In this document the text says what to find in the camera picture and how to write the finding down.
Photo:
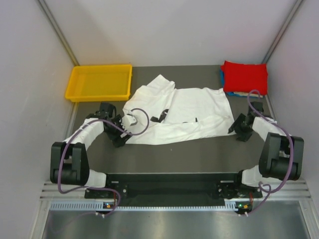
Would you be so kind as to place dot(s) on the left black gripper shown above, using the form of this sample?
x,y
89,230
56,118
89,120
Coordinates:
x,y
118,141

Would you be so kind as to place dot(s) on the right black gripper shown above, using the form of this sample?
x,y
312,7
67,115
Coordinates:
x,y
242,136

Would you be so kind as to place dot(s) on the white printed t-shirt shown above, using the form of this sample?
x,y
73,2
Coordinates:
x,y
169,115

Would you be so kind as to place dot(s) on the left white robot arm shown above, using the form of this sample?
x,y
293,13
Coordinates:
x,y
69,160

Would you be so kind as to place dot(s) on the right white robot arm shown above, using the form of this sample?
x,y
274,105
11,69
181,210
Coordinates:
x,y
279,154

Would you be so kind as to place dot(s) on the beige folded t-shirt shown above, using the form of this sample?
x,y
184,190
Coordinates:
x,y
243,94

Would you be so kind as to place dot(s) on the red folded t-shirt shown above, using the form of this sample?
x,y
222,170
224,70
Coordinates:
x,y
245,77

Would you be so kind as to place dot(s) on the blue folded t-shirt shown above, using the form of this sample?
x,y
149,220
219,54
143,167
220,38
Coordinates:
x,y
223,82

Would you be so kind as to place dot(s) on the yellow plastic tray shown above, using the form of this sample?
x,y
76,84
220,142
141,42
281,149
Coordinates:
x,y
99,83

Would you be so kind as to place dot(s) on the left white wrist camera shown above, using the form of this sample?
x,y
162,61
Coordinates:
x,y
129,120

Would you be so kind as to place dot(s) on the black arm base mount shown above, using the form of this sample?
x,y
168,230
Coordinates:
x,y
214,185

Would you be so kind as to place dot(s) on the grey slotted cable duct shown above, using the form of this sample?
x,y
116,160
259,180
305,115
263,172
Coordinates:
x,y
101,206

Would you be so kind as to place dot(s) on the right aluminium frame rail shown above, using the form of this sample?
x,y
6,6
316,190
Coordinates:
x,y
286,71

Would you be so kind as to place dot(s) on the aluminium frame rail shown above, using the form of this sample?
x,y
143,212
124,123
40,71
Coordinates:
x,y
45,9
286,71

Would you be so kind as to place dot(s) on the left aluminium frame rail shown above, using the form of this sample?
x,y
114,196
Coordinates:
x,y
45,9

